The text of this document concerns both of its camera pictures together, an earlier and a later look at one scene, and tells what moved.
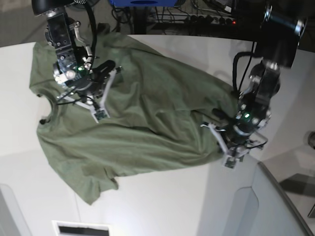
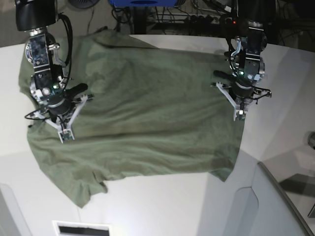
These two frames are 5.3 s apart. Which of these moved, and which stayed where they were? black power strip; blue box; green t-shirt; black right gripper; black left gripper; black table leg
Moved: black left gripper; black right gripper; green t-shirt
Stayed: black table leg; blue box; black power strip
